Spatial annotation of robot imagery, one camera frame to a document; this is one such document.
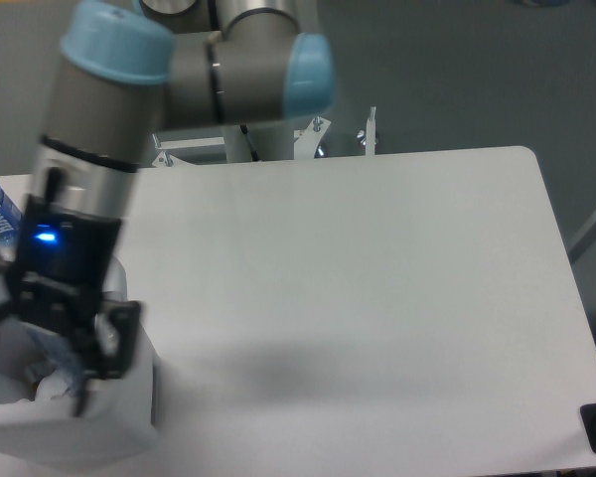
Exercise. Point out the white green wrapper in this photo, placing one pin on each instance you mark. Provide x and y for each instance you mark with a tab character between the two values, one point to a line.
50	381

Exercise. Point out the white pedestal base frame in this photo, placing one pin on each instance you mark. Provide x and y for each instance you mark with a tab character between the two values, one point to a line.
314	138

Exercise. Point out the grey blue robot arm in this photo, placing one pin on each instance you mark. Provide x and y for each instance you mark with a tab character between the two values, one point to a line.
124	75

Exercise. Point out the white trash can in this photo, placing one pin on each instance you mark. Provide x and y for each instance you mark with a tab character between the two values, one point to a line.
119	420

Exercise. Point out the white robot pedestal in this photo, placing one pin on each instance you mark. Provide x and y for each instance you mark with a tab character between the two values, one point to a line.
272	141

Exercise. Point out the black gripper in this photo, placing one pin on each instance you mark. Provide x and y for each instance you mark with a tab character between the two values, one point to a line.
55	284

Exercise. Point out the crushed clear plastic bottle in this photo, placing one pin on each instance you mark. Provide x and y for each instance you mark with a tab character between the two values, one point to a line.
55	348

